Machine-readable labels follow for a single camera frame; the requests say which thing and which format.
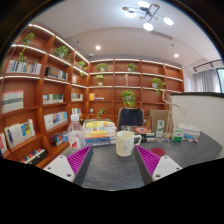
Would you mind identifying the white books stack right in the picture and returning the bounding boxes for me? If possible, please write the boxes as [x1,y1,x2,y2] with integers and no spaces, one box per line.
[178,123,200,138]

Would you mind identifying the grey window curtain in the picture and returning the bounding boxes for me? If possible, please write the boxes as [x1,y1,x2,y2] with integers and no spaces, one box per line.
[195,69,221,93]

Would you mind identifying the stack of colourful books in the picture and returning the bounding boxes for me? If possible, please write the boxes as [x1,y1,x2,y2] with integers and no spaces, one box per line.
[83,119,117,146]

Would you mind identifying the orange wooden bookshelf wall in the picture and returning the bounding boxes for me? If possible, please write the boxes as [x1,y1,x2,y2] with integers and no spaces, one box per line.
[0,24,184,167]

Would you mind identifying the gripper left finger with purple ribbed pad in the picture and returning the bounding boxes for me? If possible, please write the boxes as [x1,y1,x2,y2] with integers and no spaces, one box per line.
[44,146,93,186]

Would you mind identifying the dark blue office chair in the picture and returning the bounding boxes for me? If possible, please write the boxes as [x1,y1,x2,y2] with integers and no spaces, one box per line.
[117,107,144,131]

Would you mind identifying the green and white carton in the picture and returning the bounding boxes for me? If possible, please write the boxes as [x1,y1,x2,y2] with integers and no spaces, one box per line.
[155,120,165,138]

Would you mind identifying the ceiling lamp with round bulbs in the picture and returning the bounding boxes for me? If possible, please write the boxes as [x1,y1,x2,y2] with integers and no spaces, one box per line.
[123,0,174,32]

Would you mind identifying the wooden artist mannequin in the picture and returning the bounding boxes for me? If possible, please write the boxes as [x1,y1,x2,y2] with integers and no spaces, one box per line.
[162,90,181,138]

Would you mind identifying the clear plastic water bottle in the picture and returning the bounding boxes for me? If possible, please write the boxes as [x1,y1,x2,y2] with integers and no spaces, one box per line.
[67,114,85,149]

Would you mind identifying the red round coaster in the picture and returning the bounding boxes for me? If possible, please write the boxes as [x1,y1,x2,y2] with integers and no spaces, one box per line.
[151,148,165,156]

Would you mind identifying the hanging green potted plant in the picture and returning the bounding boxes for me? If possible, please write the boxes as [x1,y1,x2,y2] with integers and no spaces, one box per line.
[121,90,136,107]

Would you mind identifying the books with orange disc cover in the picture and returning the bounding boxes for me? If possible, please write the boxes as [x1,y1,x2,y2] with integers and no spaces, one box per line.
[121,125,155,142]

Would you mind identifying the white partition wall panel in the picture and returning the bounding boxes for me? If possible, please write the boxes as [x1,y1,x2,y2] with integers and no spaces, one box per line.
[172,92,224,158]

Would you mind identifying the white ceramic mug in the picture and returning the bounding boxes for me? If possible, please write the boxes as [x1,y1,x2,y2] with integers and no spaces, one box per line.
[116,131,142,157]

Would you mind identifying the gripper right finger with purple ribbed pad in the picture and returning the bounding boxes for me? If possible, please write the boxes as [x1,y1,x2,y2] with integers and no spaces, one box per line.
[134,146,182,185]

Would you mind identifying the small green white box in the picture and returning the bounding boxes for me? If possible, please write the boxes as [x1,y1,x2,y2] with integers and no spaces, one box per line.
[172,128,184,142]

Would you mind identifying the brown cardboard box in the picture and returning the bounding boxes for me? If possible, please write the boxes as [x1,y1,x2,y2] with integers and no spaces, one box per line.
[151,110,168,131]

